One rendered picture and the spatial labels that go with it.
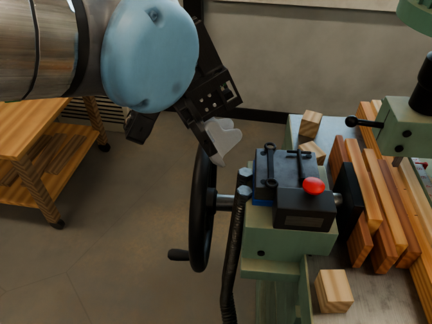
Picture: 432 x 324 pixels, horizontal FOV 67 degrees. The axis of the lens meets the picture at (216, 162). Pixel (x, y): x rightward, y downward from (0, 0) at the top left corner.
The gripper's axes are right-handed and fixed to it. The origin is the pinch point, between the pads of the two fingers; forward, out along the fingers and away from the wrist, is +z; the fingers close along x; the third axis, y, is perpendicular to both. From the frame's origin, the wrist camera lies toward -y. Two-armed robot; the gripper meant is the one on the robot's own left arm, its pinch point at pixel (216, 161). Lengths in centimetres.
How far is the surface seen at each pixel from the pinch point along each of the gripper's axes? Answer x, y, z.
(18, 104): 115, -62, 2
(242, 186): -2.9, 1.6, 4.7
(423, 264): -20.5, 17.4, 18.4
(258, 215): -7.8, 1.3, 6.8
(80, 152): 123, -60, 40
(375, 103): 12.5, 36.3, 18.1
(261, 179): -5.2, 4.6, 3.2
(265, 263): -9.2, -1.6, 15.8
